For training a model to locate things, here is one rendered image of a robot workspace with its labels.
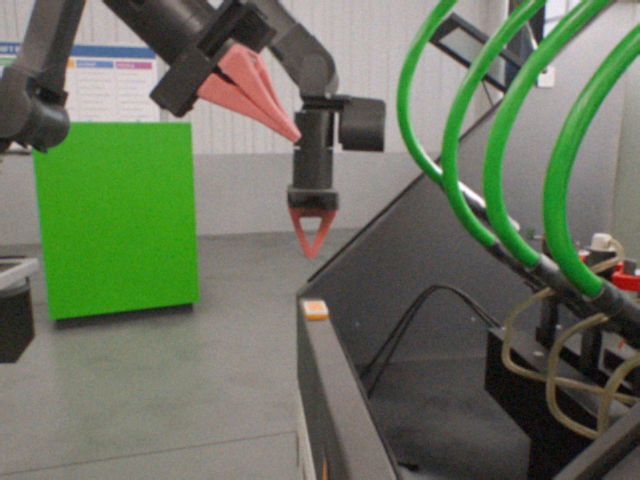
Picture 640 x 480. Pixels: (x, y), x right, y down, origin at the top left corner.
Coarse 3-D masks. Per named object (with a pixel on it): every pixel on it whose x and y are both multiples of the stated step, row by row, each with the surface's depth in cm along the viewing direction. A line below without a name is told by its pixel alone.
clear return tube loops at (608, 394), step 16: (608, 240) 51; (624, 256) 49; (592, 272) 48; (528, 304) 48; (592, 320) 40; (560, 336) 40; (512, 368) 48; (624, 368) 33; (560, 384) 46; (576, 384) 45; (608, 384) 34; (608, 400) 33; (624, 400) 41; (560, 416) 40; (608, 416) 34; (592, 432) 39
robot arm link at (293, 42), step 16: (256, 0) 74; (272, 0) 74; (272, 16) 74; (288, 16) 74; (288, 32) 73; (304, 32) 73; (272, 48) 74; (288, 48) 73; (304, 48) 73; (320, 48) 73; (288, 64) 73; (336, 80) 76
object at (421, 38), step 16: (448, 0) 53; (432, 16) 54; (416, 32) 54; (432, 32) 54; (416, 48) 54; (416, 64) 54; (400, 80) 55; (400, 96) 55; (400, 112) 55; (400, 128) 56; (416, 144) 56; (416, 160) 56; (432, 176) 57
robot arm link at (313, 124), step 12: (300, 108) 74; (312, 108) 75; (324, 108) 75; (336, 108) 75; (300, 120) 74; (312, 120) 73; (324, 120) 74; (300, 132) 74; (312, 132) 74; (324, 132) 74; (300, 144) 75; (312, 144) 74; (324, 144) 74
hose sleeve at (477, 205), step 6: (462, 186) 57; (444, 192) 58; (462, 192) 57; (468, 192) 57; (468, 198) 57; (474, 198) 58; (480, 198) 58; (468, 204) 58; (474, 204) 58; (480, 204) 58; (474, 210) 58; (480, 210) 58; (486, 210) 58; (480, 216) 58; (486, 216) 58; (486, 222) 59
